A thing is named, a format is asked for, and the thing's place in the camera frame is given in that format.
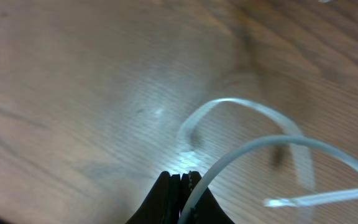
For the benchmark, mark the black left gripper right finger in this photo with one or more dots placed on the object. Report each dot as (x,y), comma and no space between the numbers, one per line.
(207,210)

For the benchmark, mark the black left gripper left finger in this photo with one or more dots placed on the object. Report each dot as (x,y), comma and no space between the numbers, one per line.
(162,203)

